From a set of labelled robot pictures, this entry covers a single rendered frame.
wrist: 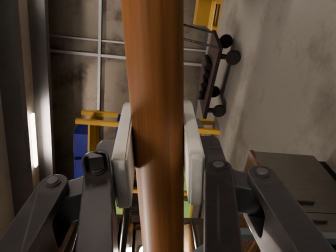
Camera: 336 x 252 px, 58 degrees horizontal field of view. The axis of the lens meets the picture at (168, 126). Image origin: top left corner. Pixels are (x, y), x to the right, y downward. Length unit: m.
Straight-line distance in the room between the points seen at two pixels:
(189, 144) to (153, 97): 0.03
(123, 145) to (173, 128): 0.03
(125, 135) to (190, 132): 0.03
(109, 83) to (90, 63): 0.62
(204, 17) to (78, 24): 2.77
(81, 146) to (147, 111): 5.31
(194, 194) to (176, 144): 0.03
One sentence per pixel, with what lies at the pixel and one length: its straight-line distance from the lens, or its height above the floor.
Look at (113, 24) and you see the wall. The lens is 7.21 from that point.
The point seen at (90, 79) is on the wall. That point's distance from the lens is 7.52.
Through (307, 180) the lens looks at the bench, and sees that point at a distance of 2.12.
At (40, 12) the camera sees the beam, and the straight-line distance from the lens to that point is 6.52.
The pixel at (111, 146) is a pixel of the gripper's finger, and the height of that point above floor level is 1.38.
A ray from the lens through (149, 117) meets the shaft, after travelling 0.16.
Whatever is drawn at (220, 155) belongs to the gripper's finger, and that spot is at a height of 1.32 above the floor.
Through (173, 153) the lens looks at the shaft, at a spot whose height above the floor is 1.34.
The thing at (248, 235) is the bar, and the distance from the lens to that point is 1.51.
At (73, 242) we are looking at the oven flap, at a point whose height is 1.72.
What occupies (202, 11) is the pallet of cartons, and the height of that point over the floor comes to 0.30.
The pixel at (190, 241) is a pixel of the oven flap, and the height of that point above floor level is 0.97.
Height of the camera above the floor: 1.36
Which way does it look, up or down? 5 degrees down
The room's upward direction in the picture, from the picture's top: 86 degrees counter-clockwise
